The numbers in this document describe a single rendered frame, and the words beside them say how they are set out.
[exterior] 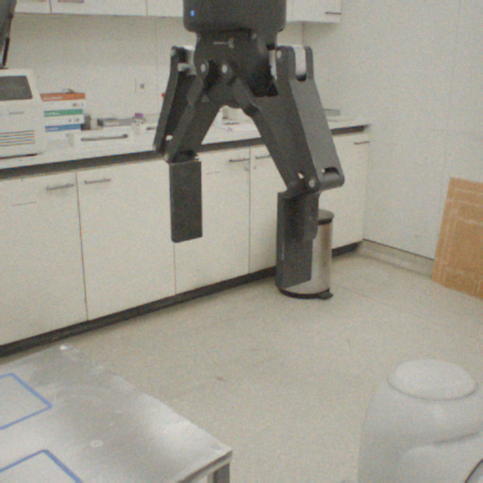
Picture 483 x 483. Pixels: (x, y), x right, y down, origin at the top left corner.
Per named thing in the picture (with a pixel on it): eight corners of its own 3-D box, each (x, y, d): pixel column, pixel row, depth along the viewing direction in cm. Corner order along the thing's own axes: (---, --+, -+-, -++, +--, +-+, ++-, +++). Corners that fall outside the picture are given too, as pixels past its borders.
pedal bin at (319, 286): (309, 307, 331) (312, 224, 318) (262, 287, 359) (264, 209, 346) (347, 292, 350) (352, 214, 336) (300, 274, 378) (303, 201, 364)
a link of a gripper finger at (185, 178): (173, 164, 52) (168, 163, 52) (174, 243, 54) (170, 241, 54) (202, 160, 53) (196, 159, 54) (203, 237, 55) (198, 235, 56)
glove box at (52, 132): (39, 141, 301) (37, 126, 299) (27, 140, 310) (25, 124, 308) (81, 137, 317) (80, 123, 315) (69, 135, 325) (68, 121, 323)
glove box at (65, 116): (40, 126, 301) (38, 110, 298) (30, 124, 310) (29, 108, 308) (84, 123, 314) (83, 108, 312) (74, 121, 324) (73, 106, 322)
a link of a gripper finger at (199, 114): (211, 69, 44) (203, 56, 45) (160, 168, 52) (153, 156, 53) (252, 68, 47) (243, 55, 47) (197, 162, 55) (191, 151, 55)
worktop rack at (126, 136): (74, 148, 284) (74, 134, 282) (68, 145, 292) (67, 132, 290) (134, 142, 298) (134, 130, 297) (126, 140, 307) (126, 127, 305)
